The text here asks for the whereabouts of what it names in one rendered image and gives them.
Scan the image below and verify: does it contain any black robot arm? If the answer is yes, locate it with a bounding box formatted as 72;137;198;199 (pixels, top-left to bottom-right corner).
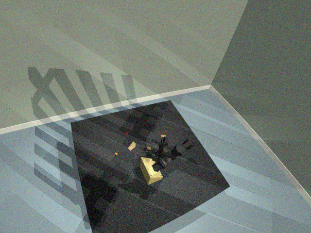
152;139;193;172

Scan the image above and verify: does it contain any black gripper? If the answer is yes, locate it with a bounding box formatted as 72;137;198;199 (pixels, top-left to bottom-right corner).
146;137;172;161

